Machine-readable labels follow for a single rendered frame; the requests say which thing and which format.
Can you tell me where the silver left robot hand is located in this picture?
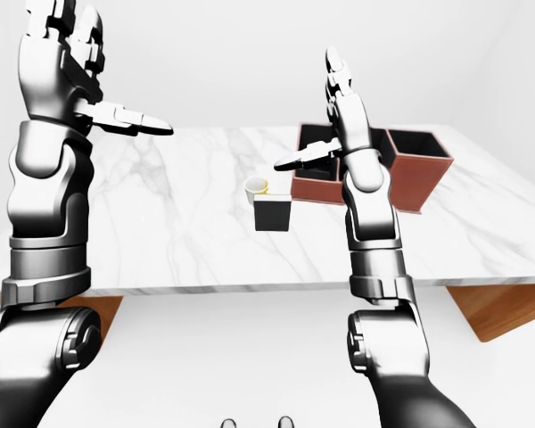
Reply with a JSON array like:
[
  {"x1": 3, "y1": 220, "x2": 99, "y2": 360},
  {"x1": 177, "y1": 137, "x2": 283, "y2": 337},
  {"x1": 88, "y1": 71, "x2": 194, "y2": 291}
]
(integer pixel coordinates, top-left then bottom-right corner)
[{"x1": 16, "y1": 0, "x2": 176, "y2": 137}]

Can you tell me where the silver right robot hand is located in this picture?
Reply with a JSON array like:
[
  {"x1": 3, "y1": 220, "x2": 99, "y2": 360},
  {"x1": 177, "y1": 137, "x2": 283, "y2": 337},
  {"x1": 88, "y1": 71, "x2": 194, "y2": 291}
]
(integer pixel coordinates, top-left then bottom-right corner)
[{"x1": 273, "y1": 45, "x2": 381, "y2": 173}]

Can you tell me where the red-brown desk caddy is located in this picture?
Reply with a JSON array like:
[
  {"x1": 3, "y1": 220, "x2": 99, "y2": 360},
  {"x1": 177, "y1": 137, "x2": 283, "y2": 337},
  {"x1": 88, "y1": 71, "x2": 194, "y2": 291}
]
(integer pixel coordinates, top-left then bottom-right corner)
[{"x1": 291, "y1": 122, "x2": 455, "y2": 216}]

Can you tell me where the black book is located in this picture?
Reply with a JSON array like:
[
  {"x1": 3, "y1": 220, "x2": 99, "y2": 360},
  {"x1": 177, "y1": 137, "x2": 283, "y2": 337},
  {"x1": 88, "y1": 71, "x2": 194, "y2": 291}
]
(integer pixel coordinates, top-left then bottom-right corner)
[{"x1": 252, "y1": 193, "x2": 293, "y2": 233}]

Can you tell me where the white mug yellow inside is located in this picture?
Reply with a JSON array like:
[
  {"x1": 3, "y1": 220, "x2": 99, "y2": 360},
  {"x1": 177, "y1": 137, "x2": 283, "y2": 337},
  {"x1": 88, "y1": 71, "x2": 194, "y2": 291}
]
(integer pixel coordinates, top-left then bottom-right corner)
[{"x1": 243, "y1": 176, "x2": 270, "y2": 203}]

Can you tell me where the wooden table support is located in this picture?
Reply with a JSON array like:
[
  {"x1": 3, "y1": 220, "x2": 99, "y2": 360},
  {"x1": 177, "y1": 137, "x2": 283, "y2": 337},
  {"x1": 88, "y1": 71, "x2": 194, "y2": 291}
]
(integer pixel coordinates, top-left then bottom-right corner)
[
  {"x1": 0, "y1": 294, "x2": 124, "y2": 336},
  {"x1": 445, "y1": 281, "x2": 535, "y2": 344}
]

